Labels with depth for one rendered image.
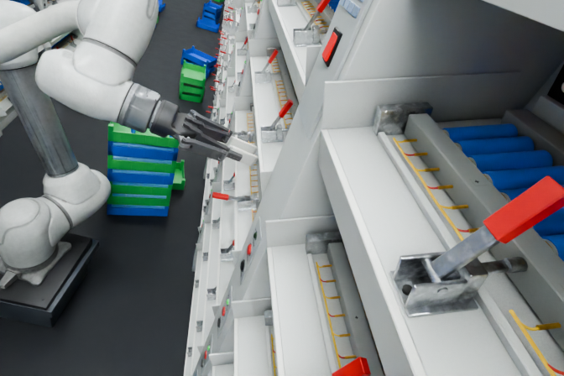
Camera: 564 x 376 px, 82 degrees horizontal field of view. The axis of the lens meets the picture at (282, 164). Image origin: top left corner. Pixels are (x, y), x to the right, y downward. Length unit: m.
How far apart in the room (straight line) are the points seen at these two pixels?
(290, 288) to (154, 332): 1.22
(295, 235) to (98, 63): 0.48
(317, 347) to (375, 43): 0.30
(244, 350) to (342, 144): 0.38
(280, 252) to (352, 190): 0.20
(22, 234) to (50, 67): 0.71
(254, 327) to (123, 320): 1.08
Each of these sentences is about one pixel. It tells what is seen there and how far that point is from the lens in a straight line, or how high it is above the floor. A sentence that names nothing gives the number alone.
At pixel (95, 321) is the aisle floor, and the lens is 1.63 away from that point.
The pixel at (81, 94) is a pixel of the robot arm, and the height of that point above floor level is 1.10.
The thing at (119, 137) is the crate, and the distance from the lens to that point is 1.61.
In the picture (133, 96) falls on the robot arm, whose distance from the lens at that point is 0.70.
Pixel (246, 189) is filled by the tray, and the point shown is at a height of 0.93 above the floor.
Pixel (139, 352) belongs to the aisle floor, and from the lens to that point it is 1.56.
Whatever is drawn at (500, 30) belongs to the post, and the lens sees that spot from 0.36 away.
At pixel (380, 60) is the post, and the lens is 0.32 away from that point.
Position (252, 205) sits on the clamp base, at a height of 0.95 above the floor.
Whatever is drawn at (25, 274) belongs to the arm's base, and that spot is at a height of 0.25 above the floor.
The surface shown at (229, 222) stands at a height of 0.75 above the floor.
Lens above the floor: 1.45
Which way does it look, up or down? 34 degrees down
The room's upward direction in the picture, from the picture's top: 22 degrees clockwise
